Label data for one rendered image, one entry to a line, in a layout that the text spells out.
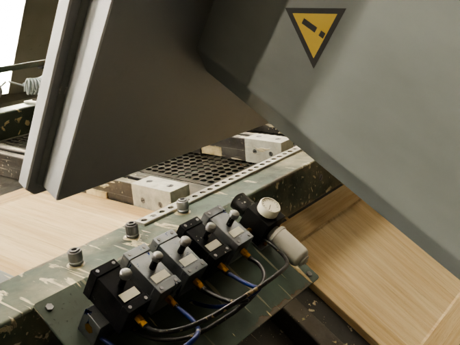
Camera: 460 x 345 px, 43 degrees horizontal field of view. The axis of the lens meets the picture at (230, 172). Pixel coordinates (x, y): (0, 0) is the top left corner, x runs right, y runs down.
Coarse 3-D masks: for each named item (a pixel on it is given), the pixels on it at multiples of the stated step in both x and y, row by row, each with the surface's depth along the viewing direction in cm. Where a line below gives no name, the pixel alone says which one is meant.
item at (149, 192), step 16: (0, 144) 175; (0, 160) 167; (16, 160) 161; (16, 176) 163; (128, 176) 138; (144, 176) 137; (112, 192) 138; (128, 192) 134; (144, 192) 130; (160, 192) 127; (176, 192) 126; (144, 208) 132; (160, 208) 128
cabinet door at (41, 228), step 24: (24, 192) 147; (48, 192) 146; (0, 216) 133; (24, 216) 132; (48, 216) 131; (72, 216) 130; (96, 216) 129; (120, 216) 128; (0, 240) 120; (24, 240) 119; (48, 240) 118; (72, 240) 118; (0, 264) 108; (24, 264) 108
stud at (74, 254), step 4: (72, 248) 99; (76, 248) 99; (80, 248) 99; (68, 252) 98; (72, 252) 97; (76, 252) 98; (80, 252) 98; (68, 256) 98; (72, 256) 97; (76, 256) 97; (80, 256) 98; (68, 260) 98; (72, 260) 98; (76, 260) 98; (80, 260) 98; (72, 264) 98; (76, 264) 98; (80, 264) 98
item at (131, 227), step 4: (128, 224) 107; (132, 224) 107; (136, 224) 108; (128, 228) 107; (132, 228) 107; (136, 228) 107; (128, 232) 107; (132, 232) 107; (136, 232) 108; (128, 236) 108; (132, 236) 107; (136, 236) 108
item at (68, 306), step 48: (192, 240) 96; (240, 240) 99; (288, 240) 111; (96, 288) 83; (144, 288) 86; (192, 288) 101; (240, 288) 105; (288, 288) 110; (96, 336) 84; (144, 336) 86; (192, 336) 84; (240, 336) 97
